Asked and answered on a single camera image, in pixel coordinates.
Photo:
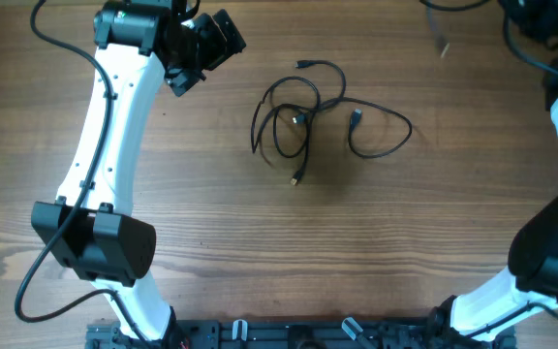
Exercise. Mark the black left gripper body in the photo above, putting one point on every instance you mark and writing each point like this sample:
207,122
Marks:
203,47

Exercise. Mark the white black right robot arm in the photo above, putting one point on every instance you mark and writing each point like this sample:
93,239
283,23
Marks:
528,284

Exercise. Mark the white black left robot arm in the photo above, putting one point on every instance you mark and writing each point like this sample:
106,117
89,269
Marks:
89,228

